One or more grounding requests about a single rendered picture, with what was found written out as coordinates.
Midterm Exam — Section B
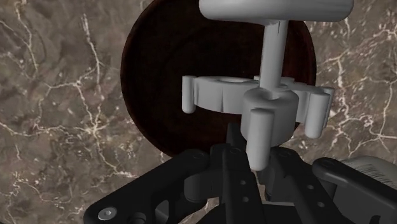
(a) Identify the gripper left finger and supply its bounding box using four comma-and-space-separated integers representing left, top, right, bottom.
83, 123, 268, 224

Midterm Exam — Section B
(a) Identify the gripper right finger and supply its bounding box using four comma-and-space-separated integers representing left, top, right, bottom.
260, 146, 397, 224

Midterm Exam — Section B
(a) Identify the white pegged kitchen tool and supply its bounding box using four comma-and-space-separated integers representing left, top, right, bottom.
181, 0, 355, 172

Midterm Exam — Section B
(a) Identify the dark brown round plate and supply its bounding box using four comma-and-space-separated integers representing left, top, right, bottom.
120, 0, 317, 158

